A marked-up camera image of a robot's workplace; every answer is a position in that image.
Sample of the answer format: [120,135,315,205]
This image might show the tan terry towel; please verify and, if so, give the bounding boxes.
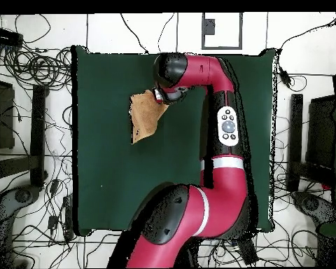
[128,89,169,145]

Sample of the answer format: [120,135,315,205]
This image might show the dark green table cloth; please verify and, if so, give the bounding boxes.
[71,45,277,237]

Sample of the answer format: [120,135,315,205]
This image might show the black stand leg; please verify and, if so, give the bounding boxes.
[29,84,48,188]
[286,93,304,193]

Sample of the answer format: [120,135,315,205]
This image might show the black power adapter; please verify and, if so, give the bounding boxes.
[278,65,293,88]

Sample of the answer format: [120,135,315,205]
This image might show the black power strip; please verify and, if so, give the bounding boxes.
[62,195,74,240]

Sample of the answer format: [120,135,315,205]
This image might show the black box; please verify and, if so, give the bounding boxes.
[0,79,15,150]

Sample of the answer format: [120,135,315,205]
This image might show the black panel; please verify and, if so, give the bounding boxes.
[306,95,336,169]

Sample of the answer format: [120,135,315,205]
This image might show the dark wheeled stand base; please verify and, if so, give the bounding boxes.
[0,186,41,269]
[290,191,336,225]

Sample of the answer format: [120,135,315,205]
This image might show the grey square frame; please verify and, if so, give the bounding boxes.
[201,12,244,50]

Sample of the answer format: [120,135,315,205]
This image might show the black coiled cables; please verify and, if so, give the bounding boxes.
[1,46,73,90]

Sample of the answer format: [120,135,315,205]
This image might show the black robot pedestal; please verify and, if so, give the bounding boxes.
[181,230,260,269]

